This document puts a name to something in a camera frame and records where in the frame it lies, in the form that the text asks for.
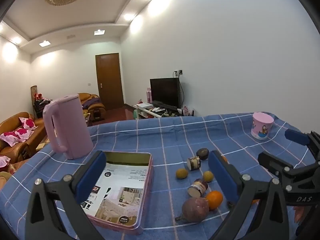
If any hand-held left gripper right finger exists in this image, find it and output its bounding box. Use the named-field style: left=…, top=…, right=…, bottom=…
left=208, top=151, right=293, bottom=240

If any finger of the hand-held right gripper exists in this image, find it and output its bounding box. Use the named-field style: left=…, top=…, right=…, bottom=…
left=284, top=129, right=320, bottom=164
left=258, top=152, right=320, bottom=193

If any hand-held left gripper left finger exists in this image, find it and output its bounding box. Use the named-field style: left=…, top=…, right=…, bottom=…
left=24, top=151, right=107, bottom=240

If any purple passion fruit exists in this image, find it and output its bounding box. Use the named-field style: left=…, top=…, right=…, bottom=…
left=175, top=197, right=210, bottom=223

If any pink metal tin box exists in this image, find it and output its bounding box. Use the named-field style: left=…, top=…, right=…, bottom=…
left=79, top=151, right=153, bottom=235

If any printed paper leaflet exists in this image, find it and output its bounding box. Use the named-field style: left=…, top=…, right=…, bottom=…
left=80, top=162, right=147, bottom=225

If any pink cartoon cup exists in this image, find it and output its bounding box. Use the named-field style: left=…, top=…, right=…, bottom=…
left=251, top=112, right=275, bottom=140

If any pink electric kettle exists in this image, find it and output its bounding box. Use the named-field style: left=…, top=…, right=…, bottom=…
left=42, top=94, right=94, bottom=160

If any brown leather sofa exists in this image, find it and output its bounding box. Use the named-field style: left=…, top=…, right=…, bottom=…
left=78, top=93, right=107, bottom=123
left=0, top=112, right=49, bottom=180

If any blue plaid tablecloth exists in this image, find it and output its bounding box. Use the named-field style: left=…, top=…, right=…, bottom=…
left=0, top=112, right=320, bottom=240

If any purple cloth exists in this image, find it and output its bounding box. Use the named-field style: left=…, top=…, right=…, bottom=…
left=82, top=97, right=102, bottom=109

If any white television stand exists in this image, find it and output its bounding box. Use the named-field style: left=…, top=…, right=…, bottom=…
left=134, top=104, right=180, bottom=119

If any rack of dark clothes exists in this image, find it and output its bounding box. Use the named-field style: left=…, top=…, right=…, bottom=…
left=33, top=98, right=53, bottom=119

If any black soundbar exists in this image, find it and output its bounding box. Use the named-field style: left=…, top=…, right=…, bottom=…
left=152, top=100, right=178, bottom=110

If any brown wooden door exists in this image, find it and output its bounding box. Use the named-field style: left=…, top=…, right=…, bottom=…
left=95, top=53, right=125, bottom=110

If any black television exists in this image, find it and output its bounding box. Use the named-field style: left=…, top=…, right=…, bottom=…
left=150, top=78, right=181, bottom=109

